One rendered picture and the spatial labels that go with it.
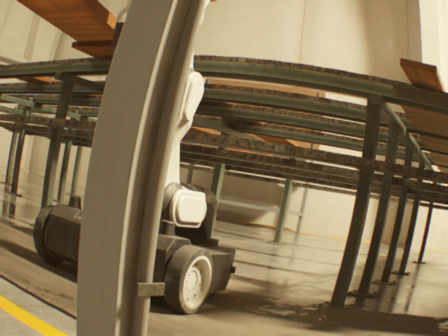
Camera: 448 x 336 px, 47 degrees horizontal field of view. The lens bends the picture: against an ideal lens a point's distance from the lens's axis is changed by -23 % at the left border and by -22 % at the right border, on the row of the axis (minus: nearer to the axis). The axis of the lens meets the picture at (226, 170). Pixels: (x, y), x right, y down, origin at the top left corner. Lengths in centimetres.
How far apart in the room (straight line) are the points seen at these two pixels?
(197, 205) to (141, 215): 138
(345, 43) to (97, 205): 827
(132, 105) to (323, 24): 844
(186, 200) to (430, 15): 612
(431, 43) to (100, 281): 713
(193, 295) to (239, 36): 794
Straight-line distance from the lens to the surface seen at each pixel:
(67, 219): 181
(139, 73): 61
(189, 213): 195
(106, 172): 61
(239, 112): 361
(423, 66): 186
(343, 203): 841
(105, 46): 245
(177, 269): 158
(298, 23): 917
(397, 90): 206
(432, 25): 763
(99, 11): 203
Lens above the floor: 36
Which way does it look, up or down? 2 degrees up
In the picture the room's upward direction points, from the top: 10 degrees clockwise
